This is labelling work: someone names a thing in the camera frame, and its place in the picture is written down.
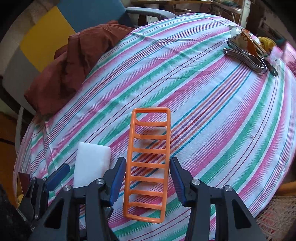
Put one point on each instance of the grey yellow blue armchair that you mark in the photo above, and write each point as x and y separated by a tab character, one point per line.
51	32

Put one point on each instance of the orange snack wrapper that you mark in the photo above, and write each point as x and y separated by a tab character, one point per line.
245	41

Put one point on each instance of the orange plastic rack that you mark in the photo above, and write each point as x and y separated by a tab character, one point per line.
127	204

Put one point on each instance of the dark red cloth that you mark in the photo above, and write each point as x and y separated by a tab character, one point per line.
62	79

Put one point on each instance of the gold tin tray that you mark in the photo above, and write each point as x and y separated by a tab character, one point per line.
23	183

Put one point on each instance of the white foam block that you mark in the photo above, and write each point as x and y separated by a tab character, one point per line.
92	161

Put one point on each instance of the wooden side desk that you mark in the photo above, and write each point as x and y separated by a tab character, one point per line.
237	11

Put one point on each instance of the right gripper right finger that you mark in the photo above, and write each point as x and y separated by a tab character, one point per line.
233	219

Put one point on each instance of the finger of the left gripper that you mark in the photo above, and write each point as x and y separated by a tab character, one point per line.
35	200

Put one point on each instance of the striped tablecloth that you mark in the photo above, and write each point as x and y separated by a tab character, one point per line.
229	125

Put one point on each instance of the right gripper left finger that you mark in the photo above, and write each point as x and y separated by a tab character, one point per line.
80	213

